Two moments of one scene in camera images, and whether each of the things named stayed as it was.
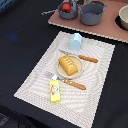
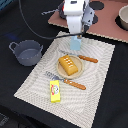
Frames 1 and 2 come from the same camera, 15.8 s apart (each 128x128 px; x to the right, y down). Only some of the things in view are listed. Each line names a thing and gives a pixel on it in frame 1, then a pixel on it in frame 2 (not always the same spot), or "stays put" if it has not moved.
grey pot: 91,12 -> 27,52
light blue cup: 75,42 stays put
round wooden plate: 78,64 stays put
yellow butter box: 55,95 stays put
